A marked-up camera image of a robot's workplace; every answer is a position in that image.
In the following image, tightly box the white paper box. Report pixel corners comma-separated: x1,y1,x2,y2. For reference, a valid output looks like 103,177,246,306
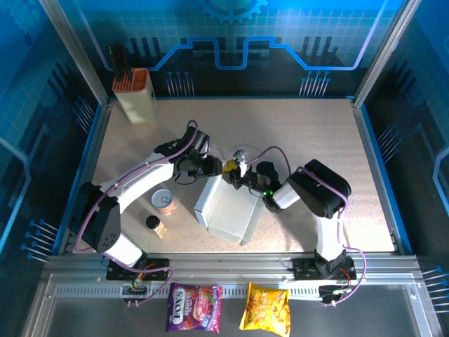
193,173,263,246

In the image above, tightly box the pink tin can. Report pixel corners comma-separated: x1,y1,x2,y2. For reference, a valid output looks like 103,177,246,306
151,188,176,216

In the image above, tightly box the black-lidded spice jar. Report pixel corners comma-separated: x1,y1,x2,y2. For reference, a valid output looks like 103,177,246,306
145,215,168,239

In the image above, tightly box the beige holder with orange rim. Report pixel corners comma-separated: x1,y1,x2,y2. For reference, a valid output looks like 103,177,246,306
112,68,158,126

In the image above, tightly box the yellow snack bag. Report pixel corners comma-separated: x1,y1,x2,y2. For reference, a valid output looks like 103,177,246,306
239,281,292,337

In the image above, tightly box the purple Fox's candy bag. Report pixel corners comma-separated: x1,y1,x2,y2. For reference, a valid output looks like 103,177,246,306
165,282,224,333

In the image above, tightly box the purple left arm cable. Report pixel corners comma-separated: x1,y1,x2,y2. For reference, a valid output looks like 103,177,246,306
75,119,199,308

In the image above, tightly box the aluminium frame rail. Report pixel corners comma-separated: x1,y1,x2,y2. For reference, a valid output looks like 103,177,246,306
41,253,422,282

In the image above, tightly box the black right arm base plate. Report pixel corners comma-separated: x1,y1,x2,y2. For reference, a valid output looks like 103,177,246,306
292,258,357,282

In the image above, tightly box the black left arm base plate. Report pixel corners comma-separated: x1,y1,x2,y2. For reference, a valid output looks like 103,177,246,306
106,258,170,282

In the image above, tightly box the slotted metal cable duct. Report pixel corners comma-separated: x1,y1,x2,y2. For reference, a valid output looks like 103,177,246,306
55,286,326,298

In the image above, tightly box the small circuit board with wires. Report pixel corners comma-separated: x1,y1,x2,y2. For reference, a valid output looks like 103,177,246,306
121,284,148,298
318,284,351,305

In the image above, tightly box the aluminium frame post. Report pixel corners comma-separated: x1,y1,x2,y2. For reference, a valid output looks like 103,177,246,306
353,0,411,108
38,0,110,106

